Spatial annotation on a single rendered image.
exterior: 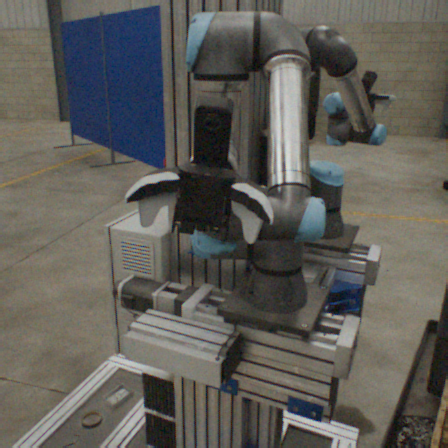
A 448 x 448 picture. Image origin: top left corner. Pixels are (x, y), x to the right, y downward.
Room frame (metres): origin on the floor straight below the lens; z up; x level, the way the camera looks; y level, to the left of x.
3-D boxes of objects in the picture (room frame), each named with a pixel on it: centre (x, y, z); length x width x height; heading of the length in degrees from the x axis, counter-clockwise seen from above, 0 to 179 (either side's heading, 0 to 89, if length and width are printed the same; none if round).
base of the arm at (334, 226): (1.44, -0.36, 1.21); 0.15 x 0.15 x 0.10
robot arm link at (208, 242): (0.73, -0.02, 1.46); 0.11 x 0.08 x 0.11; 86
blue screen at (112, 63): (7.50, 1.71, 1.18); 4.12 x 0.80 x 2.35; 35
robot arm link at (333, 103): (1.72, -0.46, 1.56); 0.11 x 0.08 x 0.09; 134
